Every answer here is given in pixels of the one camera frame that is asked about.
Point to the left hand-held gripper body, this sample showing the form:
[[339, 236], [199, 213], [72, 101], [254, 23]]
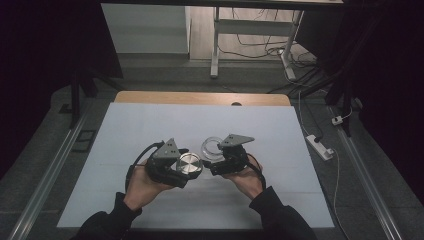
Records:
[[163, 160]]

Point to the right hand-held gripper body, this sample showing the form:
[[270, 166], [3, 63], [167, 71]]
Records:
[[233, 156]]

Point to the round metal jar lid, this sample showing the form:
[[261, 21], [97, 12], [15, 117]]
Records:
[[189, 163]]

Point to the clear glass jar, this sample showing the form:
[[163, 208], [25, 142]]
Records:
[[210, 148]]

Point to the person's right hand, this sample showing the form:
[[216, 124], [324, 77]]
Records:
[[246, 180]]

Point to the person's left hand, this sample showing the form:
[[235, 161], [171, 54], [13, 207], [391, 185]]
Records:
[[143, 186]]

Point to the white table mat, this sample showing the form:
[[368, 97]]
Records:
[[133, 126]]

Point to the white power strip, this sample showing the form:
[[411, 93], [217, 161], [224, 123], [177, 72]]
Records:
[[318, 146]]

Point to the black metal stand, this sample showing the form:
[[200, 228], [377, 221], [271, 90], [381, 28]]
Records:
[[75, 100], [346, 100]]

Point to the small white plug adapter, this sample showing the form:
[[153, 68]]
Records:
[[337, 120]]

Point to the white cabinet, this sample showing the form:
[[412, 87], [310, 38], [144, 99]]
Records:
[[146, 30]]

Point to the dark curtain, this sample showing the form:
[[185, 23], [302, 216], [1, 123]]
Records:
[[393, 83], [33, 66]]

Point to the black floor frame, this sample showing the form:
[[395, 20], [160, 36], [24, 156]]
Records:
[[83, 141]]

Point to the metal floor rail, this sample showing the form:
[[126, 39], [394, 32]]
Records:
[[50, 173], [366, 186]]

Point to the white desk frame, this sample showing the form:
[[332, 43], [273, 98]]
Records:
[[253, 27]]

